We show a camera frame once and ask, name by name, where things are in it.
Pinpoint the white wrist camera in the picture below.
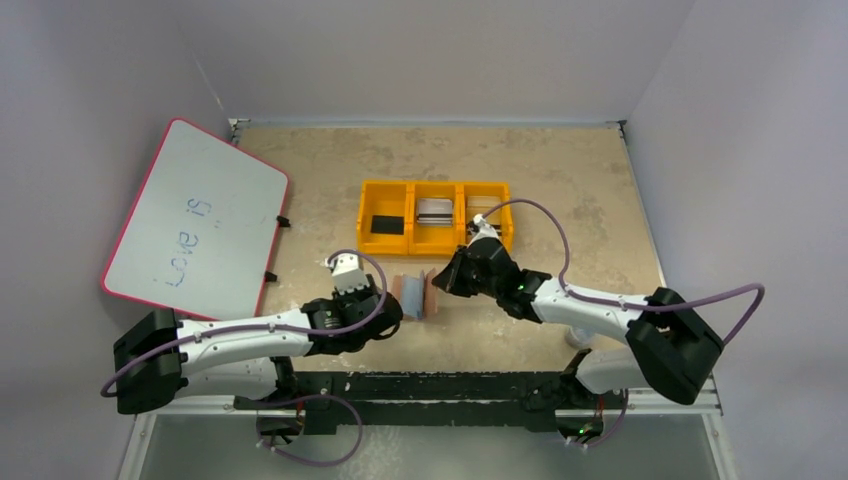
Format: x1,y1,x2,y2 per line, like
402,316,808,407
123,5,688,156
466,214,500,244
327,253,368,295

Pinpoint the small clear cup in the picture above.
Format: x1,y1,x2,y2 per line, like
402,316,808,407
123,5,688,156
565,327,596,350

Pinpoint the stack of white cards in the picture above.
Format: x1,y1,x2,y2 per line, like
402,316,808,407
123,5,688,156
415,197,454,227

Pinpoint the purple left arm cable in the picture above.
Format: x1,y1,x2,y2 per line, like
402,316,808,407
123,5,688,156
100,248,389,399

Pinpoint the aluminium frame rail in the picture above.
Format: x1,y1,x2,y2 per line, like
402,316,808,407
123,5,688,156
156,372,720,424

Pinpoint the pink framed whiteboard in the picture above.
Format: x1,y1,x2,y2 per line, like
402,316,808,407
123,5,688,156
101,118,289,320

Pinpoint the black card in bin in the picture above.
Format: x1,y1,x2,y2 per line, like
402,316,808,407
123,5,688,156
370,215,405,235

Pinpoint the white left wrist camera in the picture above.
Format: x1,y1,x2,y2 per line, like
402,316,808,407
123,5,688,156
327,253,368,295

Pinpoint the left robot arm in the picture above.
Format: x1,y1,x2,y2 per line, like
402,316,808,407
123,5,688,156
102,285,403,415

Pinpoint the card stack black stripe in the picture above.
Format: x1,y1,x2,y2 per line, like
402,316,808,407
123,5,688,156
465,196,501,230

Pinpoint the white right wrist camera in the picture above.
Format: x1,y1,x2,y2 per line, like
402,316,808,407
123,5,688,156
466,214,500,244

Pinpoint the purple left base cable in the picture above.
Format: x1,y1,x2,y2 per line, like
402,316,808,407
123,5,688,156
254,388,367,468

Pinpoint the yellow bin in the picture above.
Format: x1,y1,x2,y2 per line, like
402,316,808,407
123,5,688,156
356,180,412,256
460,182,515,252
406,181,464,257

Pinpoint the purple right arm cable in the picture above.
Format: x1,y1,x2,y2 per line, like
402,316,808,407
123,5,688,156
471,198,766,346

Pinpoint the brown leather card holder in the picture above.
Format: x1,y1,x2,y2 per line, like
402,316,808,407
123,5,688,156
390,269,438,321

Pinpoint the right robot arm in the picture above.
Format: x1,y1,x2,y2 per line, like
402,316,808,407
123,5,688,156
431,238,724,405

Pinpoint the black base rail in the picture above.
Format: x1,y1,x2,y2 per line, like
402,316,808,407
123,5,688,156
233,371,625,438

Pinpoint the yellow middle bin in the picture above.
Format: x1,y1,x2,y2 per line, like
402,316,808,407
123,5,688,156
406,181,464,257

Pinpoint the yellow left bin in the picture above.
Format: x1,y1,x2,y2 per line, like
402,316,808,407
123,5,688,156
356,180,412,256

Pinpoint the yellow right bin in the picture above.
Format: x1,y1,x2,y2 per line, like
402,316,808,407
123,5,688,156
460,182,515,252

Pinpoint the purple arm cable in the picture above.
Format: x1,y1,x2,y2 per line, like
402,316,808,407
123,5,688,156
100,248,389,399
471,198,766,346

